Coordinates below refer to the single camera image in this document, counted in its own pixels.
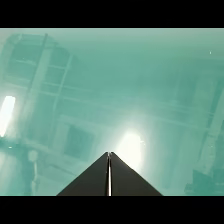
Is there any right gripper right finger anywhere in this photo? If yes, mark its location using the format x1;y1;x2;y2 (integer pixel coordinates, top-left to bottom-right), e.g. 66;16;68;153
109;151;164;197

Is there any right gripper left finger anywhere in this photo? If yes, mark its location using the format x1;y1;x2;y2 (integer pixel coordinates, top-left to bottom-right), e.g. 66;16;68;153
56;151;110;197

